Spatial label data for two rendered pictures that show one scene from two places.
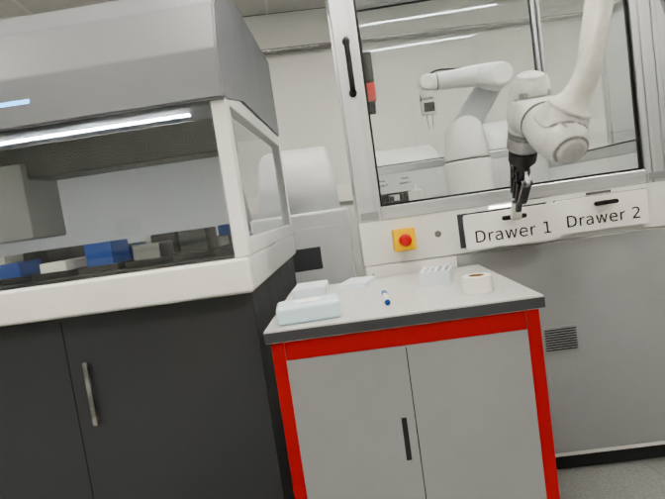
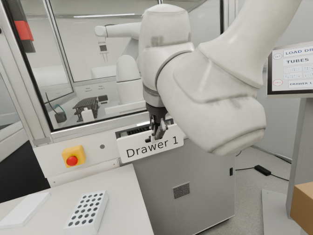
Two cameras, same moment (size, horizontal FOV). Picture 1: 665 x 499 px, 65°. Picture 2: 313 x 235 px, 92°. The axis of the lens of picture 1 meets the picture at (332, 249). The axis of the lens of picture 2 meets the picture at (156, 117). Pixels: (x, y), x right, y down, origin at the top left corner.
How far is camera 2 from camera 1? 113 cm
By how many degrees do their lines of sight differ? 22
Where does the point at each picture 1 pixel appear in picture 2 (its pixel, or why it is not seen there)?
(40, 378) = not seen: outside the picture
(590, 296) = (196, 166)
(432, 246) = (99, 155)
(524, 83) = (158, 20)
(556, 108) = (219, 67)
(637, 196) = not seen: hidden behind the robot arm
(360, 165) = (23, 100)
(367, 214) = (39, 140)
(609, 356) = (203, 192)
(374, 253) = (52, 168)
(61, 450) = not seen: outside the picture
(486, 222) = (134, 142)
